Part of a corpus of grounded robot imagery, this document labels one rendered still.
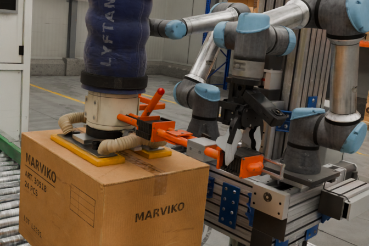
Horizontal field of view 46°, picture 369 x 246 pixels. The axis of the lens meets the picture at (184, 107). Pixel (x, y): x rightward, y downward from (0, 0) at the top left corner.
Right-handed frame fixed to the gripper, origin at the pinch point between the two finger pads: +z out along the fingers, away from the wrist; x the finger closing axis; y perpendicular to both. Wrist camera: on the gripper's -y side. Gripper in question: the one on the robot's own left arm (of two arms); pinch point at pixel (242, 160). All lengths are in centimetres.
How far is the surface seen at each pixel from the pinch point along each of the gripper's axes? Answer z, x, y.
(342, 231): 116, -249, 91
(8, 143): 54, -23, 219
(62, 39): 11, -426, 982
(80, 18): -46, -475, 985
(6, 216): 66, 7, 135
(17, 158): 59, -23, 202
